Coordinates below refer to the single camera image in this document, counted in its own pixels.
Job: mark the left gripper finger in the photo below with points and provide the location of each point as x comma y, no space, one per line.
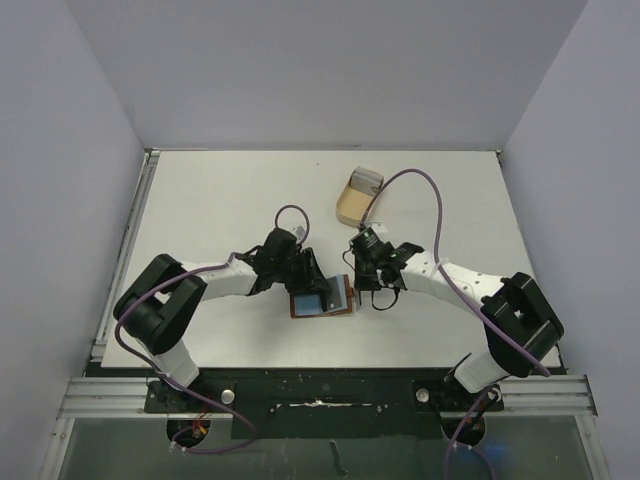
314,279
301,289

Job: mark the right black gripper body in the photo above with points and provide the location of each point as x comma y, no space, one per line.
367,270

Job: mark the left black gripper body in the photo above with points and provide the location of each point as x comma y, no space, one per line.
286,270

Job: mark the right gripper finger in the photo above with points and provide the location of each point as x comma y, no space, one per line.
362,299
364,274

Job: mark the black credit card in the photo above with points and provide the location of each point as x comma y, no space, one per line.
336,300

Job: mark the brown leather card holder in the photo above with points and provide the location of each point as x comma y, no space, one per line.
333,281

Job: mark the dark credit card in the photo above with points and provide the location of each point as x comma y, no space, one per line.
307,305

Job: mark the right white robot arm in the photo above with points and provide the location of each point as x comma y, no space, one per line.
520,325

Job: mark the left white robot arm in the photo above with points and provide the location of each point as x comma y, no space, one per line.
155,311

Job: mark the tan oval cardboard tray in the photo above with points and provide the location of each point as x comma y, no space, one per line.
351,205

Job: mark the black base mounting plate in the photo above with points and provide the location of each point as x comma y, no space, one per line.
315,405

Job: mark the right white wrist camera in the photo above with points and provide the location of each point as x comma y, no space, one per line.
377,227

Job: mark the aluminium rail left edge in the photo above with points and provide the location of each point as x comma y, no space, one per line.
136,211

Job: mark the aluminium rail front right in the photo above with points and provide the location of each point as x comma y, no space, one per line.
558,395

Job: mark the aluminium rail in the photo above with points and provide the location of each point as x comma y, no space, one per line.
103,398
558,395

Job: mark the aluminium rail front left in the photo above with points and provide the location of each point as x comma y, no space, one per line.
103,398

